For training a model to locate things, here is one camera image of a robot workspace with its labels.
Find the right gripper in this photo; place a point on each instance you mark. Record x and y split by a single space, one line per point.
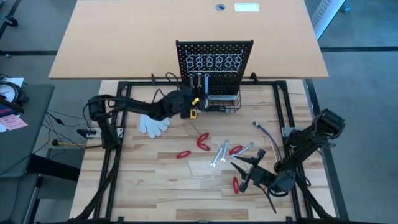
259 177

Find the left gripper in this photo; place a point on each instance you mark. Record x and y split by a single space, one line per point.
177 104

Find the silver combination wrench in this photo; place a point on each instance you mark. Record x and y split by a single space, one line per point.
206 82
242 150
191 81
199 80
224 151
216 156

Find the yellow black tape measure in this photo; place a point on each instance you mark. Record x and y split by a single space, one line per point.
193 114

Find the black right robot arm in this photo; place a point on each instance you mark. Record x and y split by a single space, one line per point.
311 140

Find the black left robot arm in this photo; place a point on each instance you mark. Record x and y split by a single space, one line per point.
136 105

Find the silver multi hook rack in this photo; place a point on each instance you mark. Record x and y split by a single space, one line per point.
224 71

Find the black perforated pegboard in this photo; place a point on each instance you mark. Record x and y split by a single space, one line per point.
224 49

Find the white knit work glove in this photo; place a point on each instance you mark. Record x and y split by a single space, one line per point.
152 127

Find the tan wooden desk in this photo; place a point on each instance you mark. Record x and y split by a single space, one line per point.
124 37

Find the white desk label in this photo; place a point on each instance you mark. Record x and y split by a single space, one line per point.
246 7

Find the white perforated panel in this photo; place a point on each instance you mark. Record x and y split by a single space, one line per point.
326 12

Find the grey side table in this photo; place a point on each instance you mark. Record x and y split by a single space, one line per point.
25 130

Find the white paper sheet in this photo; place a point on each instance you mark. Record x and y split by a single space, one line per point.
15 81

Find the pink paper note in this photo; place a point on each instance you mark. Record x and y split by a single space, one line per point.
12 122

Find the black chair caster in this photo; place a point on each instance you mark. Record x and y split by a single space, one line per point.
9 21

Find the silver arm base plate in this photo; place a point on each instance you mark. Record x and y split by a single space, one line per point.
119 132
287 131

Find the black metal table frame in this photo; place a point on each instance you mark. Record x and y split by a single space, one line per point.
264 83

